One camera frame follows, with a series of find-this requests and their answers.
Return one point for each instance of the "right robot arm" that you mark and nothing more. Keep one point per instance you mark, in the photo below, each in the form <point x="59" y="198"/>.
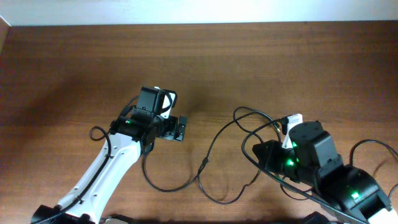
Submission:
<point x="348" y="193"/>

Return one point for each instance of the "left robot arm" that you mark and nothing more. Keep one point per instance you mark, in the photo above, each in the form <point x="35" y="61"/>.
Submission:
<point x="130" y="136"/>

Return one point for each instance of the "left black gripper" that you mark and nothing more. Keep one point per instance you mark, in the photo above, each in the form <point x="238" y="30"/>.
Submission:
<point x="170" y="133"/>

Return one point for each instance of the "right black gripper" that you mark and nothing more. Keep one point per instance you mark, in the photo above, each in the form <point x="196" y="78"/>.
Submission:
<point x="262" y="152"/>

